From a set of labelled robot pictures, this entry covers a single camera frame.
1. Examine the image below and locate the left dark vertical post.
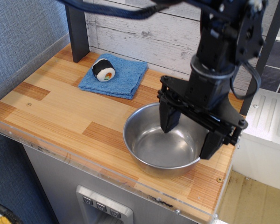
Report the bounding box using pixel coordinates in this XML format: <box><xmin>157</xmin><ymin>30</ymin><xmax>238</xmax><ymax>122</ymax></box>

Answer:
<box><xmin>65</xmin><ymin>5</ymin><xmax>90</xmax><ymax>63</ymax></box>

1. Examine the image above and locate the blue folded cloth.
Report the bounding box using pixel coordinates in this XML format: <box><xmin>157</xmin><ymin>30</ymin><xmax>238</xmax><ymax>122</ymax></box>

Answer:
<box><xmin>78</xmin><ymin>54</ymin><xmax>147</xmax><ymax>99</ymax></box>

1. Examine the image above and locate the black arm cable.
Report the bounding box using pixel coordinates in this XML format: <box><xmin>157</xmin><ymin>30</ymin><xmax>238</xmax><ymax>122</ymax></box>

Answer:
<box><xmin>57</xmin><ymin>0</ymin><xmax>201</xmax><ymax>21</ymax></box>

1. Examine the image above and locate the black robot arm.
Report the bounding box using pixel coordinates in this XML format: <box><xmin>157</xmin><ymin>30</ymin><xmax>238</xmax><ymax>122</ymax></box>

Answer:
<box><xmin>158</xmin><ymin>0</ymin><xmax>267</xmax><ymax>160</ymax></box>

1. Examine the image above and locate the silver toy fridge cabinet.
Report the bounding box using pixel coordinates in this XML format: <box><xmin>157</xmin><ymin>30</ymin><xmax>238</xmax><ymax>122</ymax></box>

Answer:
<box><xmin>24</xmin><ymin>144</ymin><xmax>214</xmax><ymax>224</ymax></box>

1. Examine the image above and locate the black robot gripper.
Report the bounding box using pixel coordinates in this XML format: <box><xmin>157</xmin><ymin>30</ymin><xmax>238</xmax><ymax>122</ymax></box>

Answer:
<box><xmin>158</xmin><ymin>56</ymin><xmax>248</xmax><ymax>160</ymax></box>

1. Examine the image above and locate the dark vertical post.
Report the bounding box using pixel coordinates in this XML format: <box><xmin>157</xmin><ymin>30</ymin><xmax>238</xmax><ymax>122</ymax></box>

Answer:
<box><xmin>240</xmin><ymin>0</ymin><xmax>280</xmax><ymax>115</ymax></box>
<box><xmin>65</xmin><ymin>5</ymin><xmax>90</xmax><ymax>63</ymax></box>

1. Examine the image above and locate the right dark vertical post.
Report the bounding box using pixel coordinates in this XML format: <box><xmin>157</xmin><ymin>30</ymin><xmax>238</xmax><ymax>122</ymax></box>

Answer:
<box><xmin>240</xmin><ymin>0</ymin><xmax>280</xmax><ymax>115</ymax></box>

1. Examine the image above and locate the toy sushi roll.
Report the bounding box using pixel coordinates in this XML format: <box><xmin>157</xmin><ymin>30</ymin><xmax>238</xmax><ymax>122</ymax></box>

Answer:
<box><xmin>91</xmin><ymin>58</ymin><xmax>116</xmax><ymax>82</ymax></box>

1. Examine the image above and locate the white ridged appliance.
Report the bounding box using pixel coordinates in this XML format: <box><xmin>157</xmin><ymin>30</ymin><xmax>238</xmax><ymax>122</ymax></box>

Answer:
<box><xmin>232</xmin><ymin>89</ymin><xmax>280</xmax><ymax>189</ymax></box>

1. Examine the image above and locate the stainless steel bowl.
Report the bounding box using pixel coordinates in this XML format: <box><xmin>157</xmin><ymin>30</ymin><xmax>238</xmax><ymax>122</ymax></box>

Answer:
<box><xmin>123</xmin><ymin>103</ymin><xmax>209</xmax><ymax>178</ymax></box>

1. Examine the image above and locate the yellow object at corner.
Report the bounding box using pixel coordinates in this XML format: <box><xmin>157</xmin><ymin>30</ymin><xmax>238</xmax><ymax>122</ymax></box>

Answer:
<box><xmin>0</xmin><ymin>204</ymin><xmax>22</xmax><ymax>224</ymax></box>

